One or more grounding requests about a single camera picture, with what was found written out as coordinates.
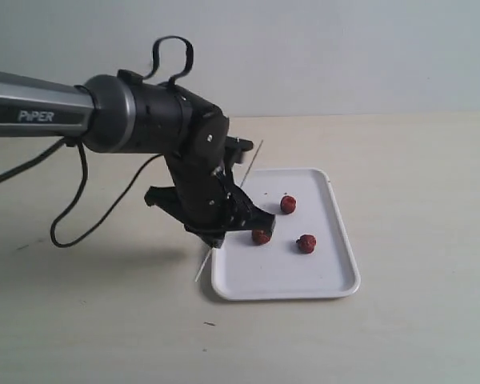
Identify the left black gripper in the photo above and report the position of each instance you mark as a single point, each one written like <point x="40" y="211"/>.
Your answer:
<point x="204" y="197"/>

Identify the red date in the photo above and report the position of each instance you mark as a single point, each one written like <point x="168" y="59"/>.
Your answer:
<point x="260" y="237"/>
<point x="306" y="243"/>
<point x="288" y="204"/>

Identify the thin metal skewer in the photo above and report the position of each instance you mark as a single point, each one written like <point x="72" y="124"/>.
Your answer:
<point x="210" y="250"/>

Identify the red date top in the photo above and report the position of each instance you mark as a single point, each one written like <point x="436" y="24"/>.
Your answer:
<point x="288" y="204"/>

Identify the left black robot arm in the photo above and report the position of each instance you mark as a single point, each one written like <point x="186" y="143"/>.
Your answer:
<point x="122" y="114"/>

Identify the white rectangular plastic tray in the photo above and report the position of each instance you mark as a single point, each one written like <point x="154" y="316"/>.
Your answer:
<point x="243" y="271"/>

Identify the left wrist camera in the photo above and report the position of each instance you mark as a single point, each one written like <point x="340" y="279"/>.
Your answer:
<point x="235" y="150"/>

